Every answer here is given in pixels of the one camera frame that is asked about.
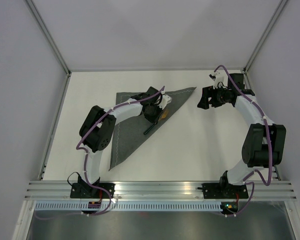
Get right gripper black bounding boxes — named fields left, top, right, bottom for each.
left=197, top=83, right=230, bottom=110

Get gold fork black handle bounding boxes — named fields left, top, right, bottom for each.
left=143, top=109, right=169, bottom=135

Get grey cloth napkin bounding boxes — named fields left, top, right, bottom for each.
left=109, top=87, right=196, bottom=170

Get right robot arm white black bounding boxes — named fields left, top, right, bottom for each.
left=197, top=71, right=287, bottom=198

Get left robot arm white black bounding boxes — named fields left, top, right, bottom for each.
left=70, top=87, right=171, bottom=199

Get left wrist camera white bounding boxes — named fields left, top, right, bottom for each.
left=155, top=91, right=172, bottom=110

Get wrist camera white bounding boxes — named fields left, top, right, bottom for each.
left=209, top=71, right=225, bottom=89
left=155, top=91, right=172, bottom=110

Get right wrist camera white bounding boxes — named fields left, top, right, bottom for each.
left=209, top=71, right=225, bottom=89

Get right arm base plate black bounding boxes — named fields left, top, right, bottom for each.
left=197, top=183, right=249, bottom=200

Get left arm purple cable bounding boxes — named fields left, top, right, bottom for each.
left=75, top=85, right=166, bottom=187

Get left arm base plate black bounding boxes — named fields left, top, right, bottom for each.
left=70, top=182, right=115, bottom=199

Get right aluminium frame post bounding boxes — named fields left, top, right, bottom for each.
left=243, top=0, right=290, bottom=73

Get aluminium frame post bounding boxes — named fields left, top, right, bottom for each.
left=24, top=0, right=71, bottom=76
left=243, top=0, right=290, bottom=73

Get white slotted cable duct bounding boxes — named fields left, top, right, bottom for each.
left=35, top=200, right=222, bottom=212

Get aluminium rail front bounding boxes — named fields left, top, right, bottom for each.
left=24, top=180, right=297, bottom=202

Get left aluminium frame post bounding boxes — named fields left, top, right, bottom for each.
left=24, top=0, right=71, bottom=76

